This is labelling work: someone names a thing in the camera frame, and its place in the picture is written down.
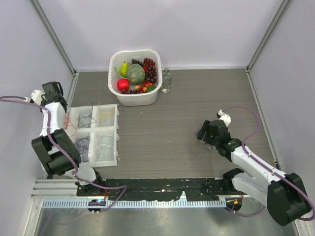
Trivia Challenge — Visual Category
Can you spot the peach fruit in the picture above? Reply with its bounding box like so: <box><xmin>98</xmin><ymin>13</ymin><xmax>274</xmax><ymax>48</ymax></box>
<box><xmin>134</xmin><ymin>82</ymin><xmax>153</xmax><ymax>93</ymax></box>

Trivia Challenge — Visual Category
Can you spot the white fruit basket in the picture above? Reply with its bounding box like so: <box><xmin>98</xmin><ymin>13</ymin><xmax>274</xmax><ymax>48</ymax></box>
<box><xmin>108</xmin><ymin>49</ymin><xmax>162</xmax><ymax>106</ymax></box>

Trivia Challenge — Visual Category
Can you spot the red apple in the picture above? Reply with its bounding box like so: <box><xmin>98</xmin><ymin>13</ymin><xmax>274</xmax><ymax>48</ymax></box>
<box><xmin>117</xmin><ymin>78</ymin><xmax>130</xmax><ymax>91</ymax></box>

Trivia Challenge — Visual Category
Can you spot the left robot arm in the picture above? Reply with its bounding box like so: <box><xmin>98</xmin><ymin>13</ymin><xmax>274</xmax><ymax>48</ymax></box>
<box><xmin>31</xmin><ymin>82</ymin><xmax>105</xmax><ymax>196</ymax></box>

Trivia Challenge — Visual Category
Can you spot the red grape bunch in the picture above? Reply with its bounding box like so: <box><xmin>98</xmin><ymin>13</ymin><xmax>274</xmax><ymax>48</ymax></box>
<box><xmin>143</xmin><ymin>58</ymin><xmax>158</xmax><ymax>84</ymax></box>

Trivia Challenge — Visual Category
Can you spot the green lime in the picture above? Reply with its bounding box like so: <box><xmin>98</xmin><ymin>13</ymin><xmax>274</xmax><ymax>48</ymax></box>
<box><xmin>146</xmin><ymin>85</ymin><xmax>156</xmax><ymax>93</ymax></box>

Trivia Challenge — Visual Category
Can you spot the dark cherries front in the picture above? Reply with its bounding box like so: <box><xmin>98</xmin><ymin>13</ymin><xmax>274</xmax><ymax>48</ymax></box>
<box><xmin>121</xmin><ymin>89</ymin><xmax>142</xmax><ymax>95</ymax></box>

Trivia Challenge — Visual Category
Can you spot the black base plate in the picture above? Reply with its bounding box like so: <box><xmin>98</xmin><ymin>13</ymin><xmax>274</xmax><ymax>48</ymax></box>
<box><xmin>75</xmin><ymin>178</ymin><xmax>245</xmax><ymax>202</ymax></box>

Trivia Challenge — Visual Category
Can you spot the green pear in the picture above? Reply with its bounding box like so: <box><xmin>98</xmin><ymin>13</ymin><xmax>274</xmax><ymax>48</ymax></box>
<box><xmin>119</xmin><ymin>62</ymin><xmax>129</xmax><ymax>78</ymax></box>

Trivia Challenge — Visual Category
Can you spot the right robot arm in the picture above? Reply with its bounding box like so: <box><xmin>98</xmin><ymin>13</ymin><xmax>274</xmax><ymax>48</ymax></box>
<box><xmin>197</xmin><ymin>119</ymin><xmax>313</xmax><ymax>226</ymax></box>

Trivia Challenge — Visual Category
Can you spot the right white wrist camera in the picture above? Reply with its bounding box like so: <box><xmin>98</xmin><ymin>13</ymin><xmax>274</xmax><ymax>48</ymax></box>
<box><xmin>217</xmin><ymin>110</ymin><xmax>231</xmax><ymax>127</ymax></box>

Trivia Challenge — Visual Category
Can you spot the white wire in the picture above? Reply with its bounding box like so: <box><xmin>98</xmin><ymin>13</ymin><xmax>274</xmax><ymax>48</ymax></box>
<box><xmin>95</xmin><ymin>131</ymin><xmax>122</xmax><ymax>162</ymax></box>

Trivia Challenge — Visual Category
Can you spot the orange wire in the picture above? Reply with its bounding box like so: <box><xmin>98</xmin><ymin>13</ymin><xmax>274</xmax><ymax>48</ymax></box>
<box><xmin>63</xmin><ymin>112</ymin><xmax>77</xmax><ymax>137</ymax></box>

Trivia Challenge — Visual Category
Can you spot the dark grape bunch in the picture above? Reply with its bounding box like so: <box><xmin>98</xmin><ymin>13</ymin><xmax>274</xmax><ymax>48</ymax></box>
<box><xmin>131</xmin><ymin>59</ymin><xmax>144</xmax><ymax>67</ymax></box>

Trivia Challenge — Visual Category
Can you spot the slotted cable duct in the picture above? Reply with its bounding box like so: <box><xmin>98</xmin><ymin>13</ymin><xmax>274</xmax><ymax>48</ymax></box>
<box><xmin>42</xmin><ymin>198</ymin><xmax>226</xmax><ymax>209</ymax></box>

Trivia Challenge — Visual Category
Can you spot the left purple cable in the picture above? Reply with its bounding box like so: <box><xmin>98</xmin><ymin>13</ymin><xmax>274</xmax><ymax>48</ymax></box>
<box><xmin>0</xmin><ymin>95</ymin><xmax>128</xmax><ymax>212</ymax></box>

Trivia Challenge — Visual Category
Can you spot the aluminium rail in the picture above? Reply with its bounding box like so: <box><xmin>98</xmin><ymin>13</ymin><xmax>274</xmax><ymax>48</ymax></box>
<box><xmin>31</xmin><ymin>179</ymin><xmax>79</xmax><ymax>198</ymax></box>

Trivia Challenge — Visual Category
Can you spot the green melon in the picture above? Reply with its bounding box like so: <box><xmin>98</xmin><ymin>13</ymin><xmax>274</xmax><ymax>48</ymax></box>
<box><xmin>126</xmin><ymin>64</ymin><xmax>145</xmax><ymax>85</ymax></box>

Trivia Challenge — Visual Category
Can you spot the white compartment tray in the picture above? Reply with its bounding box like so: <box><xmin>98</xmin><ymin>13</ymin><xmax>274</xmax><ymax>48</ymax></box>
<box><xmin>64</xmin><ymin>104</ymin><xmax>119</xmax><ymax>168</ymax></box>

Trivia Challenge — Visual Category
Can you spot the black wire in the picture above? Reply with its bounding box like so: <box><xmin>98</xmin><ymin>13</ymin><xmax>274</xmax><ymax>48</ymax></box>
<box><xmin>76</xmin><ymin>104</ymin><xmax>97</xmax><ymax>128</ymax></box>

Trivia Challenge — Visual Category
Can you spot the clear plastic bottle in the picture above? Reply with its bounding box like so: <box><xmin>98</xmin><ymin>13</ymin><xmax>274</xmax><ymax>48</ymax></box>
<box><xmin>161</xmin><ymin>68</ymin><xmax>172</xmax><ymax>93</ymax></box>

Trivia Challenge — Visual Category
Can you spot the yellow wire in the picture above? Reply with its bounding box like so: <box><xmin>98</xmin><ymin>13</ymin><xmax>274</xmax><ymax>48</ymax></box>
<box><xmin>97</xmin><ymin>103</ymin><xmax>116</xmax><ymax>123</ymax></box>

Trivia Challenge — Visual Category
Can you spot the purple wire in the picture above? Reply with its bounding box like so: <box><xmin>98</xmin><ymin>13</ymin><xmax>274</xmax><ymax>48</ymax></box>
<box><xmin>74</xmin><ymin>137</ymin><xmax>91</xmax><ymax>162</ymax></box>

